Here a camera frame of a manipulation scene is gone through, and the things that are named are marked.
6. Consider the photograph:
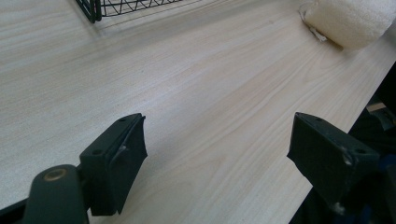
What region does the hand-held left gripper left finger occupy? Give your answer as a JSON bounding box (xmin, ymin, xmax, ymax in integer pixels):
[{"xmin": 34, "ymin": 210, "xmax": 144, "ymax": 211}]
[{"xmin": 78, "ymin": 112, "xmax": 149, "ymax": 217}]

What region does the black wire basket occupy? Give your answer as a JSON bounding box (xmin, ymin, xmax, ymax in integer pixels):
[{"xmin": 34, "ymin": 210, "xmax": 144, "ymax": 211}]
[{"xmin": 75, "ymin": 0, "xmax": 185, "ymax": 24}]

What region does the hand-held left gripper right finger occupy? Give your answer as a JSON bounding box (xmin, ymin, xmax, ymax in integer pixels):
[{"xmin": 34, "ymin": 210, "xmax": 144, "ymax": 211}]
[{"xmin": 286, "ymin": 111, "xmax": 381, "ymax": 210}]

